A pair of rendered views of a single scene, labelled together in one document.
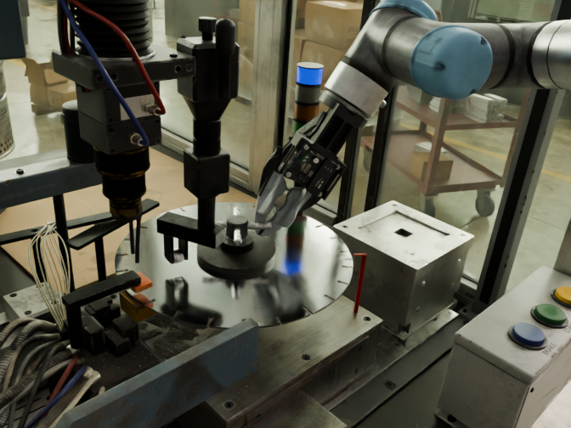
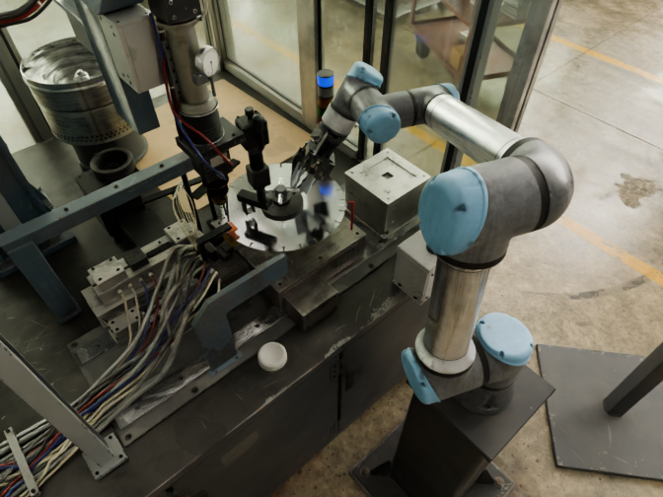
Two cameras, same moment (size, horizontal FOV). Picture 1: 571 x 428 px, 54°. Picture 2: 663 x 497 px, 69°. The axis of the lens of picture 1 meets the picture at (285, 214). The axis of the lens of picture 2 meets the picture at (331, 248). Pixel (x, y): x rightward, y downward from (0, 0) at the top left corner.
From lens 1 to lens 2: 0.53 m
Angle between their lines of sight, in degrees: 22
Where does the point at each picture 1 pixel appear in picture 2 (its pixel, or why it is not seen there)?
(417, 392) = (386, 269)
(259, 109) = (305, 72)
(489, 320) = (418, 238)
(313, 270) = (322, 214)
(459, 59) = (380, 127)
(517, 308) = not seen: hidden behind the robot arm
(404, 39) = (356, 106)
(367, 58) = (342, 106)
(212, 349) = (264, 269)
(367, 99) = (343, 128)
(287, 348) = (311, 252)
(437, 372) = not seen: hidden behind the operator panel
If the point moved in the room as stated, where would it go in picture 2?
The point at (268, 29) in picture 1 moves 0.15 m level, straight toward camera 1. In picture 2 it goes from (305, 17) to (302, 39)
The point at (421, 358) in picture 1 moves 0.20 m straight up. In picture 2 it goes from (392, 249) to (399, 199)
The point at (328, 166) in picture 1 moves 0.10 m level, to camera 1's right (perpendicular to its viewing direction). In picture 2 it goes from (324, 165) to (367, 168)
